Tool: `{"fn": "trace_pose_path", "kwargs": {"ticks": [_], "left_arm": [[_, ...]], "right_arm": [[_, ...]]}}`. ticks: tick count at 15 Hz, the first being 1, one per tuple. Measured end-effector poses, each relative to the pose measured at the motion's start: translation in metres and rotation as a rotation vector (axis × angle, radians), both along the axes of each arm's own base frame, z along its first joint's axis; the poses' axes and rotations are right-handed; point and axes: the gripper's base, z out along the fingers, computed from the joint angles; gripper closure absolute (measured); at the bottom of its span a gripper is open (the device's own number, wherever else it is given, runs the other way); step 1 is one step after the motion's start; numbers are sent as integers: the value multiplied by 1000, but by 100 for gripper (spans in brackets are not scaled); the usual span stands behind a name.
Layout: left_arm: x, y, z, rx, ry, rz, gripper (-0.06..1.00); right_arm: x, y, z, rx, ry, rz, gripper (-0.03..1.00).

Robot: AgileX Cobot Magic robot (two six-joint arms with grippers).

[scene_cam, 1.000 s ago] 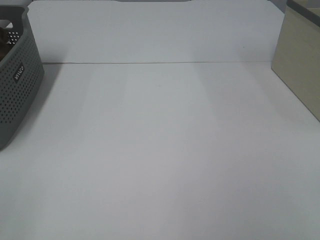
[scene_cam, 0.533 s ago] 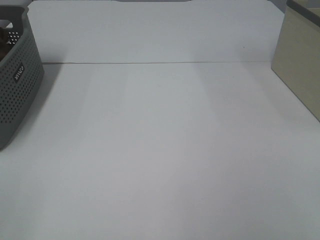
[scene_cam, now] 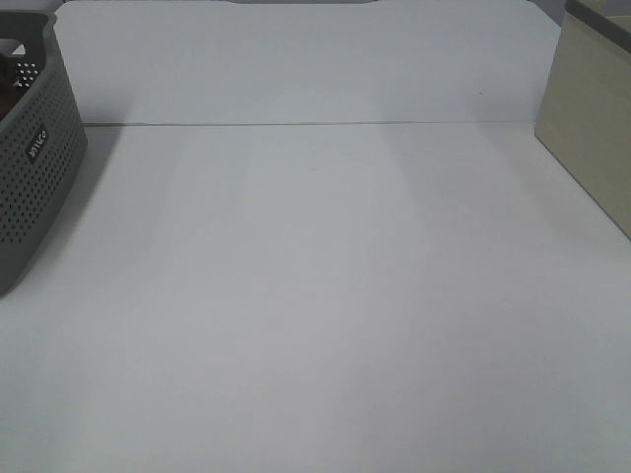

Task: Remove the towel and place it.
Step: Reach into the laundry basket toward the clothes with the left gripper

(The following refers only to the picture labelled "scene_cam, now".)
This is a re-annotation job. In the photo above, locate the brown towel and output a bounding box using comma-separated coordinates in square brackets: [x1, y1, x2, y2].
[0, 54, 22, 118]

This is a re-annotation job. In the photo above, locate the grey perforated plastic basket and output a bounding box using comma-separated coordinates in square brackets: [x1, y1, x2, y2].
[1, 10, 88, 293]

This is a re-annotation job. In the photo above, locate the beige fabric storage box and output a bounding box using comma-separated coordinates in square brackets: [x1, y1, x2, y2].
[535, 1, 630, 222]

